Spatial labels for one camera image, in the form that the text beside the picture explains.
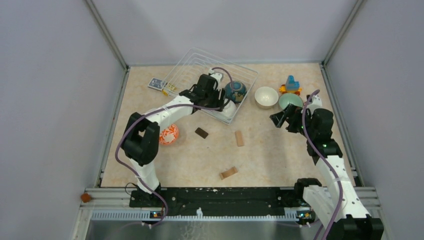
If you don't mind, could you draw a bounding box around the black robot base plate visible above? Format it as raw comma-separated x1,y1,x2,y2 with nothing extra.
129,187,308,217

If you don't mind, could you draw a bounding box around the beige ceramic bowl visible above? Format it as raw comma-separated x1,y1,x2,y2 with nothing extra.
254,86,279,109

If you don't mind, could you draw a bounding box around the blue yellow toy train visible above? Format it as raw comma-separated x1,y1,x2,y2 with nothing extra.
278,75,302,96

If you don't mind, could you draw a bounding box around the light wooden block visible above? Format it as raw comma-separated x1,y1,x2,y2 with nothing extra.
234,130,245,147

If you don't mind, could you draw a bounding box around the white ceramic bowl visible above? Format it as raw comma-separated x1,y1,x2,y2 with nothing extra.
220,100,237,121

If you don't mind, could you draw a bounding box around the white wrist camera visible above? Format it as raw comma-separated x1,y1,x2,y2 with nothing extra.
208,68,224,88
305,94,323,114

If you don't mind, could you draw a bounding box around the notched wooden block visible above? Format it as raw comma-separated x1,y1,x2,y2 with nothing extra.
219,166,238,180

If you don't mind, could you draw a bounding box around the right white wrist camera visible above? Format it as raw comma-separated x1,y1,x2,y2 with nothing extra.
305,94,323,114

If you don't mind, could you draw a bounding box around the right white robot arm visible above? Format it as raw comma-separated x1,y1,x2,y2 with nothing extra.
269,104,385,240

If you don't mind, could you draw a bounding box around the dark teal patterned bowl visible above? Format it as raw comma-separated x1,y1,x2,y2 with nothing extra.
225,80,247,104

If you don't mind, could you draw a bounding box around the small yellow patterned tile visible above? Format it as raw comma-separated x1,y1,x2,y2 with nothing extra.
161,83,176,96

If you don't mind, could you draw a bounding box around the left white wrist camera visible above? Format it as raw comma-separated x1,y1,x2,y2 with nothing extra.
208,68,224,88

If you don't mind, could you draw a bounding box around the small orange block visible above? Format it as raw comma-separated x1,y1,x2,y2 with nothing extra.
80,192,92,203

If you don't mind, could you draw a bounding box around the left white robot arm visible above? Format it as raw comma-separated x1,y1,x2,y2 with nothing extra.
117,71,228,207

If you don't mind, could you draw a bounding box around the white wire dish rack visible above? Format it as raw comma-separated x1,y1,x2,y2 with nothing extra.
164,47,259,125

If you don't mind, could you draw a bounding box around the light green ceramic bowl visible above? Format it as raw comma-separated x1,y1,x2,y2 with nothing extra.
278,93,304,110

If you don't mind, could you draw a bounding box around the orange patterned white bowl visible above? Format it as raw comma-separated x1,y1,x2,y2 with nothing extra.
159,123,180,145

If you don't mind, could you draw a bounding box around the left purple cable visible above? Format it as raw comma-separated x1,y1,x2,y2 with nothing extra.
114,66,236,229

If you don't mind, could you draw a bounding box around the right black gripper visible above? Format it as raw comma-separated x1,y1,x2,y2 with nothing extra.
269,103,316,140

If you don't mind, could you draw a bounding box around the dark brown block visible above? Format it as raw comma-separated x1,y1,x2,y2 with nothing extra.
195,127,209,139

